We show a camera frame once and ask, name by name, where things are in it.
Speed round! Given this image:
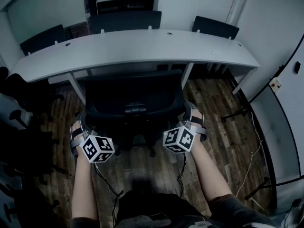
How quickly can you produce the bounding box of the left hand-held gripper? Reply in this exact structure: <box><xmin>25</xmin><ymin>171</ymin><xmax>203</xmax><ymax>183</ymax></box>
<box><xmin>69</xmin><ymin>110</ymin><xmax>116</xmax><ymax>164</ymax></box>

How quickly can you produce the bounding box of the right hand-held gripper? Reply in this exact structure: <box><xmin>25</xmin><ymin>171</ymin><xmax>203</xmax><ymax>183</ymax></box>
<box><xmin>162</xmin><ymin>100</ymin><xmax>208</xmax><ymax>155</ymax></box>

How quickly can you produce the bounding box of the black mesh office chair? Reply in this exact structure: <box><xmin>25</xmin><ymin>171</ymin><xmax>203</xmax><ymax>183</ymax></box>
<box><xmin>81</xmin><ymin>68</ymin><xmax>188</xmax><ymax>158</ymax></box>

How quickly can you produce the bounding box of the person's right forearm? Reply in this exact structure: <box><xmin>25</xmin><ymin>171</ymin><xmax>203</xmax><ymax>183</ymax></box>
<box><xmin>189</xmin><ymin>140</ymin><xmax>234</xmax><ymax>205</ymax></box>

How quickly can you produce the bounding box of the person's left forearm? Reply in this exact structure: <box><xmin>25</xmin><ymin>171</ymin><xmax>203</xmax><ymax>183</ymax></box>
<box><xmin>71</xmin><ymin>150</ymin><xmax>101</xmax><ymax>221</ymax></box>

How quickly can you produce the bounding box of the black swivel chair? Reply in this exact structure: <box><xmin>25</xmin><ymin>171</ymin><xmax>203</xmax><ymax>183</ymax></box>
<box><xmin>0</xmin><ymin>66</ymin><xmax>65</xmax><ymax>123</ymax></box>
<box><xmin>0</xmin><ymin>181</ymin><xmax>63</xmax><ymax>228</ymax></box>
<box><xmin>0</xmin><ymin>107</ymin><xmax>70</xmax><ymax>183</ymax></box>

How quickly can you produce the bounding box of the person's right hand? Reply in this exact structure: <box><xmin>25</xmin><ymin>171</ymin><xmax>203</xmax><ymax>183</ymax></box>
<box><xmin>190</xmin><ymin>108</ymin><xmax>206</xmax><ymax>129</ymax></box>

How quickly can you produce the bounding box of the person's left hand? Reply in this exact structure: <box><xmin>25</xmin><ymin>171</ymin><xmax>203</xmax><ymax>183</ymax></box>
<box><xmin>70</xmin><ymin>121</ymin><xmax>84</xmax><ymax>143</ymax></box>

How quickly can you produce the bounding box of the long white desk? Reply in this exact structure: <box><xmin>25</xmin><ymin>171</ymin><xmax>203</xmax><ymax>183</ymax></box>
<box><xmin>10</xmin><ymin>28</ymin><xmax>262</xmax><ymax>107</ymax></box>

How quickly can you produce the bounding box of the black desk partition panel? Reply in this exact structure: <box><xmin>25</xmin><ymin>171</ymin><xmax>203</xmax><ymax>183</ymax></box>
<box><xmin>19</xmin><ymin>24</ymin><xmax>69</xmax><ymax>56</ymax></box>
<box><xmin>191</xmin><ymin>15</ymin><xmax>240</xmax><ymax>40</ymax></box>
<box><xmin>87</xmin><ymin>10</ymin><xmax>162</xmax><ymax>35</ymax></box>

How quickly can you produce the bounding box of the white box with red button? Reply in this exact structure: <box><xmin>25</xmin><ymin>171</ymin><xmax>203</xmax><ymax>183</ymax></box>
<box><xmin>269</xmin><ymin>77</ymin><xmax>283</xmax><ymax>93</ymax></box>

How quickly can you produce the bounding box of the whiteboard on rolling stand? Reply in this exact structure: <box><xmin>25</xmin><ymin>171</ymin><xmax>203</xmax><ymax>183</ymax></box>
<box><xmin>220</xmin><ymin>33</ymin><xmax>304</xmax><ymax>201</ymax></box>

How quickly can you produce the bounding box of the person's dark shirt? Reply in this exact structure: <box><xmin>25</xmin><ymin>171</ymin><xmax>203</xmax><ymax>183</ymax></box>
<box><xmin>72</xmin><ymin>190</ymin><xmax>279</xmax><ymax>228</ymax></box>

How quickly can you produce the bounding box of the frosted glass window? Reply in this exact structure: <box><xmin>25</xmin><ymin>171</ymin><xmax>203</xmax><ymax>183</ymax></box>
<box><xmin>0</xmin><ymin>0</ymin><xmax>86</xmax><ymax>45</ymax></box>

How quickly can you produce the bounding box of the dark framed glass door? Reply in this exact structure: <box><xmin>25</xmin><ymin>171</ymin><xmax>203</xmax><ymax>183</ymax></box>
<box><xmin>83</xmin><ymin>0</ymin><xmax>158</xmax><ymax>15</ymax></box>

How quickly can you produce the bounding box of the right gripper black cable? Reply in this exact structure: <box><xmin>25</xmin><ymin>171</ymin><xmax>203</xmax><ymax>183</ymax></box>
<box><xmin>176</xmin><ymin>152</ymin><xmax>188</xmax><ymax>197</ymax></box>

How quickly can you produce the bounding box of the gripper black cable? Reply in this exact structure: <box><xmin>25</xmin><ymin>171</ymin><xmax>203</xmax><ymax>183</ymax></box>
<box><xmin>93</xmin><ymin>161</ymin><xmax>124</xmax><ymax>226</ymax></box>
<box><xmin>176</xmin><ymin>152</ymin><xmax>188</xmax><ymax>197</ymax></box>

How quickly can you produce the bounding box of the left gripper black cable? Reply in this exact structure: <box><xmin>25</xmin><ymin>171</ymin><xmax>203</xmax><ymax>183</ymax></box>
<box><xmin>93</xmin><ymin>161</ymin><xmax>124</xmax><ymax>226</ymax></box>

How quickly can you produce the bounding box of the thin white cable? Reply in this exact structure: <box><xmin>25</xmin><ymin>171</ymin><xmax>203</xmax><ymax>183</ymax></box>
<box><xmin>234</xmin><ymin>138</ymin><xmax>265</xmax><ymax>199</ymax></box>

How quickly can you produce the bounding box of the white wall pipe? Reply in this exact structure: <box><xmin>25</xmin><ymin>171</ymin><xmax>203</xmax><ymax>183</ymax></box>
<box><xmin>225</xmin><ymin>0</ymin><xmax>242</xmax><ymax>26</ymax></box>

